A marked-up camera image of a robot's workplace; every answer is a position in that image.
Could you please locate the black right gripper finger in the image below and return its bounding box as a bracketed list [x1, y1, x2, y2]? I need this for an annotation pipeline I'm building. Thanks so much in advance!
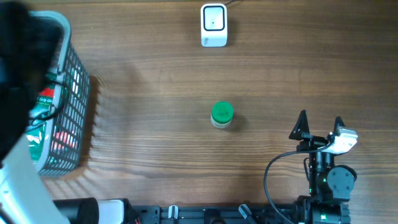
[333, 116, 345, 133]
[289, 110, 310, 140]

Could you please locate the green lid plastic jar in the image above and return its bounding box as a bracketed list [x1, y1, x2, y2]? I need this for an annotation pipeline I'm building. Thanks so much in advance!
[211, 101, 234, 129]

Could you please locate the green 3M gloves package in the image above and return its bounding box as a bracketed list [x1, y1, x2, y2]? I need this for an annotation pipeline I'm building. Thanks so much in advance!
[25, 73, 58, 163]

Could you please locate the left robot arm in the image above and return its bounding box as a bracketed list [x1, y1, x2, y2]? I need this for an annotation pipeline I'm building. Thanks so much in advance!
[1, 1, 131, 223]

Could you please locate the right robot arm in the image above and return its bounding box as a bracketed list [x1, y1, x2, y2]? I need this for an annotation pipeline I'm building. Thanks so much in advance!
[289, 110, 358, 224]

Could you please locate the white barcode scanner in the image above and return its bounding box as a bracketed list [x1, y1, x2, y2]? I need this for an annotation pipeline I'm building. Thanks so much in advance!
[200, 3, 228, 47]

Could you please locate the grey plastic shopping basket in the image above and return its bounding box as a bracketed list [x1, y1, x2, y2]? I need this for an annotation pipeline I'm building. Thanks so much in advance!
[31, 11, 91, 177]

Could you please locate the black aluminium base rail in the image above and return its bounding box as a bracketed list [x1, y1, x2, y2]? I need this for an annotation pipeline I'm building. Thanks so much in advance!
[129, 203, 351, 224]

